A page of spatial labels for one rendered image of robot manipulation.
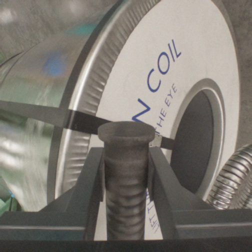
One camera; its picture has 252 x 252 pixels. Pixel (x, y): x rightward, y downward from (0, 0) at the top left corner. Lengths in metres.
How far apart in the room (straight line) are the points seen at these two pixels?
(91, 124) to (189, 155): 0.82
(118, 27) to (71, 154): 0.24
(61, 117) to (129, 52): 0.18
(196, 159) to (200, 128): 0.17
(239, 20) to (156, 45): 0.92
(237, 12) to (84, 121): 1.16
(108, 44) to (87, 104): 0.11
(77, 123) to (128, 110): 0.12
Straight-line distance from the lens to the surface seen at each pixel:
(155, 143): 0.46
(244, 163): 0.18
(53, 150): 0.33
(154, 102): 0.44
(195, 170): 1.03
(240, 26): 1.33
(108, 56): 0.34
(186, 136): 1.08
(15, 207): 1.83
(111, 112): 0.34
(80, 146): 0.31
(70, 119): 0.30
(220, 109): 0.93
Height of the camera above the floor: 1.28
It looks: 32 degrees down
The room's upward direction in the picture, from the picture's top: 133 degrees counter-clockwise
